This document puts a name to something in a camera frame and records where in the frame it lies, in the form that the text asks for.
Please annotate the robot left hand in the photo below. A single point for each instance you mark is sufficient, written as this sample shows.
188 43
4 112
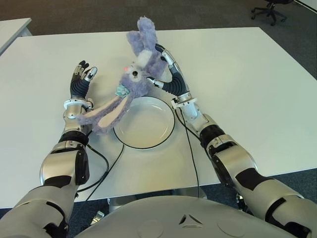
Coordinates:
78 86

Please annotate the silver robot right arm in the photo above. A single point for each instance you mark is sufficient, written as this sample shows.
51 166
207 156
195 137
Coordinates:
232 158

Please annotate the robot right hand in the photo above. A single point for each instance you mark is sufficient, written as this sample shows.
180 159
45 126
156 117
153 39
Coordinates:
178 84

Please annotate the white table leg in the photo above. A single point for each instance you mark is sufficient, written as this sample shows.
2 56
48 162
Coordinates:
190 192
121 202

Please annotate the white neighbouring desk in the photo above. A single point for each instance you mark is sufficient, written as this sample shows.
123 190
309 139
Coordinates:
12 32

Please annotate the metal bracket under table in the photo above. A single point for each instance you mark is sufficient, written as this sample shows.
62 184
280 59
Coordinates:
97 216
241 202

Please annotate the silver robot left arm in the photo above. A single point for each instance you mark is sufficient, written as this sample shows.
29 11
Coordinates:
71 119

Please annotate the black office chair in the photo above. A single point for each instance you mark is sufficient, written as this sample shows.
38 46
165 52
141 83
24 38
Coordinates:
270 11

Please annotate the silver robot torso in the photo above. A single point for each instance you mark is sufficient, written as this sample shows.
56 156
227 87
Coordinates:
173 218

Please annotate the purple plush bunny doll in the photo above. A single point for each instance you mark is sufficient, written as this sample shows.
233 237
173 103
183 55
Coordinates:
138 77

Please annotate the white plate black rim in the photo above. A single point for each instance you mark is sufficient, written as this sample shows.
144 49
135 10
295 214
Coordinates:
146 124

